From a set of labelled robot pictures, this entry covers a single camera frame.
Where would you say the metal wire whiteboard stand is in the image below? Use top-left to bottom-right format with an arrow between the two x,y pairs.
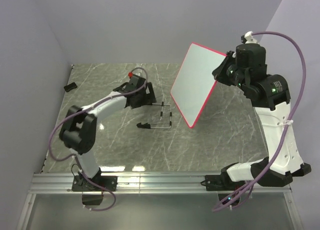
150,96 -> 173,130

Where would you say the pink framed whiteboard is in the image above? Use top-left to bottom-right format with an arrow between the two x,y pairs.
170,42 -> 226,129

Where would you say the yellow bone-shaped eraser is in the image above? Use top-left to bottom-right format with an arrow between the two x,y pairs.
63,82 -> 78,92

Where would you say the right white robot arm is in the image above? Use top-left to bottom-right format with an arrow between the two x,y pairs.
212,43 -> 311,190

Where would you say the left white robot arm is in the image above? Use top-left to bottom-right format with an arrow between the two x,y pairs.
59,73 -> 156,191

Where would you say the black whiteboard clip left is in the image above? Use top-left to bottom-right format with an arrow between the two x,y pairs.
136,122 -> 151,129

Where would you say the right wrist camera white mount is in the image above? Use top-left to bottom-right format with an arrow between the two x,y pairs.
241,31 -> 259,44

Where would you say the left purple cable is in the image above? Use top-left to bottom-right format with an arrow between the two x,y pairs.
47,67 -> 150,212

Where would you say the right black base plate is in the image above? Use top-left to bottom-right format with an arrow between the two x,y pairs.
200,174 -> 245,191

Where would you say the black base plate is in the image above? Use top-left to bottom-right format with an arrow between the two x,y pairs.
71,175 -> 118,192
200,174 -> 245,191

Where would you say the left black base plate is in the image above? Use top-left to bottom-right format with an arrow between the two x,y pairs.
71,175 -> 118,192

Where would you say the aluminium mounting rail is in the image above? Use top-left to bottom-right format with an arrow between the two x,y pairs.
29,171 -> 292,195

